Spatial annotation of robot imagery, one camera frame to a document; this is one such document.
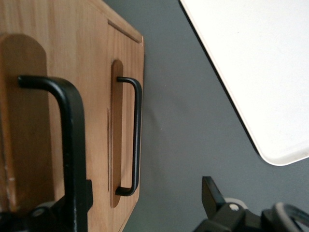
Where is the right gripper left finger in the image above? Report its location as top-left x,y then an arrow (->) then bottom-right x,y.
0,178 -> 94,232

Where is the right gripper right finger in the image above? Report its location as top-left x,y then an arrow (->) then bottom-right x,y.
195,176 -> 264,232

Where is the black metal drawer handle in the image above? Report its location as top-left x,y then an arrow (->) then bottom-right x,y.
115,76 -> 143,197
17,75 -> 87,232

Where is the wooden drawer cabinet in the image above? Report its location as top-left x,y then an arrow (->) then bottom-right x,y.
0,0 -> 146,232

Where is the cream plastic tray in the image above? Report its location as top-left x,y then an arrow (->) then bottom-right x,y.
178,0 -> 309,167

